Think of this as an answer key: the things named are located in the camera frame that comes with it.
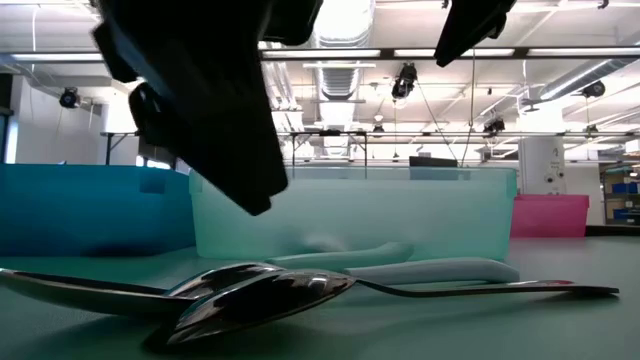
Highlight white pillar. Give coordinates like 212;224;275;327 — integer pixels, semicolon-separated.
518;137;567;196

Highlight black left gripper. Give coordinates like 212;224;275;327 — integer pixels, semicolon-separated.
91;0;290;217

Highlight pink plastic bin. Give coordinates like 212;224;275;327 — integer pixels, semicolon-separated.
510;193;590;239

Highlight pale lilac-handled spoon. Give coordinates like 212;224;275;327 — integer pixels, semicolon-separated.
164;257;521;300

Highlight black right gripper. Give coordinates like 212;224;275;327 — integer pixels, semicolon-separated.
433;0;518;68

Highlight black hanging ceiling camera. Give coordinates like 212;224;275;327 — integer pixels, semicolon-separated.
482;117;506;137
58;87;81;110
391;62;419;109
582;79;607;99

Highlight translucent teal plastic bin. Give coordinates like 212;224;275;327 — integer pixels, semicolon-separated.
188;167;519;261

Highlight teal-handled metal spoon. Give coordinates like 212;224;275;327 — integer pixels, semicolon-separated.
0;242;415;317

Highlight black monitor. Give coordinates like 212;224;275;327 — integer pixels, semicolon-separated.
408;155;459;169

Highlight blue plastic bin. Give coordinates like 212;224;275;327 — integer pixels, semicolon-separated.
0;164;197;259

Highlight silver metal spoon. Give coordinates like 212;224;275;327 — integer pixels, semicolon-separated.
167;271;621;347

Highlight black table edge rail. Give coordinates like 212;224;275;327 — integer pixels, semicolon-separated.
584;224;640;237

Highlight black overhead frame bar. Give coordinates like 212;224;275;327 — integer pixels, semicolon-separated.
0;47;640;64

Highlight silver round ceiling duct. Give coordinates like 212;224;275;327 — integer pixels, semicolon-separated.
305;0;377;157

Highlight shelf with blue bins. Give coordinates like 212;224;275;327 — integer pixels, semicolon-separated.
602;164;640;226

